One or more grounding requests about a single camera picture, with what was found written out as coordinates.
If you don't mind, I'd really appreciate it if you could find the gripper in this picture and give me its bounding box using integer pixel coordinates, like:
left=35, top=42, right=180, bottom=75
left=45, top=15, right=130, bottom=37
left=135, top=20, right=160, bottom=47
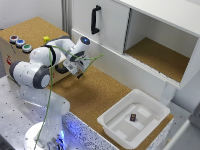
left=64, top=57, right=85, bottom=77

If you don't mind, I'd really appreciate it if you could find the wooden drawer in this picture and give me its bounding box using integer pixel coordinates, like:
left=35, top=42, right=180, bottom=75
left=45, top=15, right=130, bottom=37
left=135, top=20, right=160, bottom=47
left=52, top=63, right=81, bottom=86

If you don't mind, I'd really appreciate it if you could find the wooden drawer box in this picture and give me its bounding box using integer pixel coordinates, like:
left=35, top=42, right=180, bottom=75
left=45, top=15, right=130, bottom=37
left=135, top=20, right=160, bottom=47
left=0, top=16, right=72, bottom=85

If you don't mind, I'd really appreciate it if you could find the yellow block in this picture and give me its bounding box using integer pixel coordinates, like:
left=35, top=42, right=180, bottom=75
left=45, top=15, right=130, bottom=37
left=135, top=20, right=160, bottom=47
left=42, top=35, right=51, bottom=44

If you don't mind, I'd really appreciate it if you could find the green button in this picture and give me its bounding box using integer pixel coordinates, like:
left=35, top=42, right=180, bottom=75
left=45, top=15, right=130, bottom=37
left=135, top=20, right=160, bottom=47
left=21, top=43, right=33, bottom=54

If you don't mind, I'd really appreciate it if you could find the white sliding door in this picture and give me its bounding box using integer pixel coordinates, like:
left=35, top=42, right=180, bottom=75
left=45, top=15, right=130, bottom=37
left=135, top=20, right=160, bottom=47
left=72, top=0, right=131, bottom=55

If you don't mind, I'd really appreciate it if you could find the blue button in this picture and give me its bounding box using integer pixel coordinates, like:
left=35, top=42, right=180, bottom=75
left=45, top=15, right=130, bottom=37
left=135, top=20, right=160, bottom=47
left=15, top=38, right=26, bottom=49

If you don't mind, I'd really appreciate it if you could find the red button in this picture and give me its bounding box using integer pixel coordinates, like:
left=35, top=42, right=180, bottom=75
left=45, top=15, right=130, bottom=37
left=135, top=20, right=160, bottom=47
left=9, top=34, right=19, bottom=45

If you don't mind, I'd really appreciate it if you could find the white plastic box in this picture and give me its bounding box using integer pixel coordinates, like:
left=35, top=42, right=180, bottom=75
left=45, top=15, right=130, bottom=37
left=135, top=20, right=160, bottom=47
left=96, top=88, right=171, bottom=150

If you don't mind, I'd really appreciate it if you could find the purple block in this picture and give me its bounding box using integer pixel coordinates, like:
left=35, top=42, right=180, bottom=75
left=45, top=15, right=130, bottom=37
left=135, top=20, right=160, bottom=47
left=130, top=113, right=137, bottom=122

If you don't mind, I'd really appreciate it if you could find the white cabinet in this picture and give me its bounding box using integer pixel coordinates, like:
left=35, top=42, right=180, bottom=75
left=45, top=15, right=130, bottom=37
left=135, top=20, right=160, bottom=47
left=70, top=0, right=200, bottom=108

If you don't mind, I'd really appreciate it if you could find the black drawer handle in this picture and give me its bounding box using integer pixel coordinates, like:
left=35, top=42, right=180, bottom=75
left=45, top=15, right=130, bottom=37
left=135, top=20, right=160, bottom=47
left=54, top=63, right=70, bottom=75

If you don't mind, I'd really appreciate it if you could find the green cable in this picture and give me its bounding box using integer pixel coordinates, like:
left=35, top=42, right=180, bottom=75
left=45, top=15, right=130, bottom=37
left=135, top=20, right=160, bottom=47
left=33, top=44, right=105, bottom=150

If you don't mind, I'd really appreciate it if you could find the black door handle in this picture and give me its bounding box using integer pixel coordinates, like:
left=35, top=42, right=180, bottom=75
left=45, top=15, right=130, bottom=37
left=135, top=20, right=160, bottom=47
left=90, top=4, right=102, bottom=36

